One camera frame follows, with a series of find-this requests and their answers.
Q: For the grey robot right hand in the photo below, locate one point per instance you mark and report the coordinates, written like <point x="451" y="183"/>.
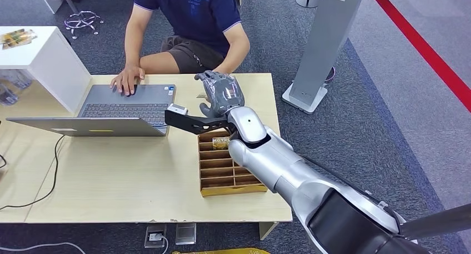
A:
<point x="222" y="92"/>

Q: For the person's right hand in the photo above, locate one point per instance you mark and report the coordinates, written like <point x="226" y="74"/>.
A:
<point x="127" y="79"/>

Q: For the person's left forearm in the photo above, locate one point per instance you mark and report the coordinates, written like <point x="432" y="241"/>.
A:
<point x="235" y="55"/>

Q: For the person's right forearm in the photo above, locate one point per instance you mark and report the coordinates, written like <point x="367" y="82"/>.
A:
<point x="132" y="50"/>

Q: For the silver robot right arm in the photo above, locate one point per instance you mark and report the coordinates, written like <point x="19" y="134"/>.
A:
<point x="272" y="160"/>

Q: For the hotel card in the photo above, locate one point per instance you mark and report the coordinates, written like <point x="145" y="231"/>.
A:
<point x="220" y="143"/>

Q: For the wooden card holder box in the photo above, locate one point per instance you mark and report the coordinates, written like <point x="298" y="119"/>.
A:
<point x="217" y="173"/>

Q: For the person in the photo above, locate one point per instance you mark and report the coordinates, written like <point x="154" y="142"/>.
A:
<point x="191" y="16"/>

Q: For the grey laptop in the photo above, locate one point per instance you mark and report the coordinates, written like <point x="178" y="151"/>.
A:
<point x="121" y="105"/>

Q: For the white side cabinet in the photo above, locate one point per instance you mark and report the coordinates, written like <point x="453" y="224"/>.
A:
<point x="55" y="64"/>

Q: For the black stool with chrome base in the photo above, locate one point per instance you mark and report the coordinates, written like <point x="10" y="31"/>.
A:
<point x="81" y="20"/>

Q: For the light wooden desk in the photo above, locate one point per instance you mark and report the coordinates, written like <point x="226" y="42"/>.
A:
<point x="128" y="178"/>
<point x="18" y="153"/>

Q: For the clear plastic bottle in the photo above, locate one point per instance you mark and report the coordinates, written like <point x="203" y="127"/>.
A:
<point x="16" y="79"/>
<point x="7" y="96"/>

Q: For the grey kiosk stand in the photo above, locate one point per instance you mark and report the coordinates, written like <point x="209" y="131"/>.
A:
<point x="323" y="35"/>

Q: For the colourful printed packet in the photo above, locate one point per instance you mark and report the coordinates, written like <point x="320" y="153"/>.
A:
<point x="16" y="38"/>

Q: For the metal floor socket plate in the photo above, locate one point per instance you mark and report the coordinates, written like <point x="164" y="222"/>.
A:
<point x="185" y="234"/>

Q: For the floor socket with plug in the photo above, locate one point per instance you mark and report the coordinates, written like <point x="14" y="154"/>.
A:
<point x="154" y="235"/>

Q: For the yellow floor tape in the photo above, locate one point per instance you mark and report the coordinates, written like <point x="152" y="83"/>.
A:
<point x="220" y="251"/>

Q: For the dark grey bar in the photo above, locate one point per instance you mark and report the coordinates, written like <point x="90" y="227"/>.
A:
<point x="438" y="219"/>

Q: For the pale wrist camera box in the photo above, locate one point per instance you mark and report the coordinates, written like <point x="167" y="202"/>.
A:
<point x="177" y="109"/>

